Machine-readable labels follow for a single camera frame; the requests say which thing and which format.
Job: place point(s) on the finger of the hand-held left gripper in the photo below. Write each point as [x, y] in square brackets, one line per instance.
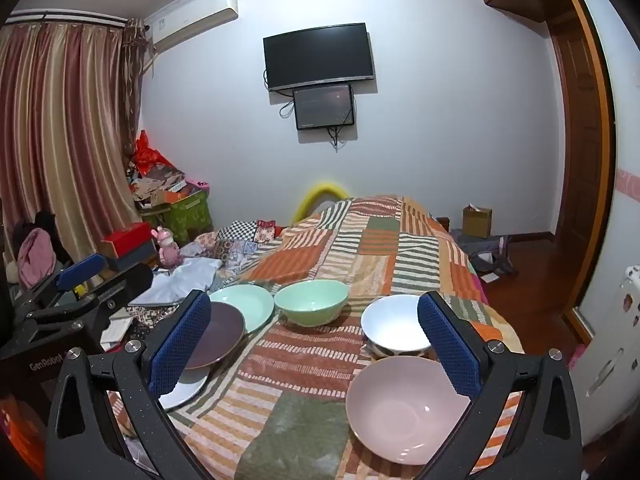
[82, 271]
[120, 287]

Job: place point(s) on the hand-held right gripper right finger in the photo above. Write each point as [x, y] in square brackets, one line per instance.
[450, 345]

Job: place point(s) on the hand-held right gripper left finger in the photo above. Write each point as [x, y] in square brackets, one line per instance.
[180, 345]

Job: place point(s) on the purple plate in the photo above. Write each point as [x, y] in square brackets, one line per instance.
[222, 330]

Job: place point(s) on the white plate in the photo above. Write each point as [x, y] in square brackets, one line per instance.
[186, 390]

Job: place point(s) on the white spotted bowl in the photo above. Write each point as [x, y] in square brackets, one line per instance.
[395, 325]

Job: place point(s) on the pink bowl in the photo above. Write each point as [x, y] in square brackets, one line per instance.
[400, 410]

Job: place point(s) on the light green plate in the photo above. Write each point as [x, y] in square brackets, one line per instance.
[252, 305]

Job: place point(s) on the green bowl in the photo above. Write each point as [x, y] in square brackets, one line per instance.
[310, 305]

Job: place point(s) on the dark grey box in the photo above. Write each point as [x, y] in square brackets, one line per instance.
[132, 260]

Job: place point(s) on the pink cloth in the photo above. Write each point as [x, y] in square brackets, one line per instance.
[37, 260]

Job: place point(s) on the red box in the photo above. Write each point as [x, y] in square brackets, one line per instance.
[125, 240]

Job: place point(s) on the pink rabbit toy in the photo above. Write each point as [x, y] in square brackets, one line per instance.
[167, 250]

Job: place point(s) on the light blue cloth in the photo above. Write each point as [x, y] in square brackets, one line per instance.
[185, 277]

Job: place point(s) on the white paper sheet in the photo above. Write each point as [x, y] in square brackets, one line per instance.
[490, 277]

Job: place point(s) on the grey bag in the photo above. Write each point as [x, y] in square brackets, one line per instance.
[480, 255]

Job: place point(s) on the green storage box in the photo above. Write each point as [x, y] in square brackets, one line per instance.
[190, 215]

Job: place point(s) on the floral patchwork quilt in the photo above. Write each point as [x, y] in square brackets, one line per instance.
[235, 252]

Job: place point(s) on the brown cardboard box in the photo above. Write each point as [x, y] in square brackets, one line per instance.
[477, 222]

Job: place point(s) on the black white checkered cloth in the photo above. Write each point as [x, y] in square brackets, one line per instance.
[237, 232]

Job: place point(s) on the pink plastic item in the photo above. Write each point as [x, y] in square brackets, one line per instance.
[576, 356]

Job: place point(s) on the striped patchwork blanket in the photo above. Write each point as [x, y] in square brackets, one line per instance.
[310, 370]

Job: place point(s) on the red plastic bag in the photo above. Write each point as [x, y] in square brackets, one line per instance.
[147, 155]

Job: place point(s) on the striped red beige curtain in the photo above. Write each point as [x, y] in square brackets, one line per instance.
[65, 135]

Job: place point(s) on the yellow foam tube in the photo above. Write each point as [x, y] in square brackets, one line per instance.
[320, 190]

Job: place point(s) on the wooden door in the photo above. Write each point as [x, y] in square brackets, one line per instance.
[582, 160]

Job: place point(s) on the small black monitor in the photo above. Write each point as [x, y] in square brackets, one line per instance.
[324, 107]

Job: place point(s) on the white air conditioner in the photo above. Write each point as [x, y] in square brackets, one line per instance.
[195, 20]

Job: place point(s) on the curtain rail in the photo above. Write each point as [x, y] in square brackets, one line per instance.
[65, 15]

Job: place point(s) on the black wall television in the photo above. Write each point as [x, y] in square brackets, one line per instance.
[320, 55]

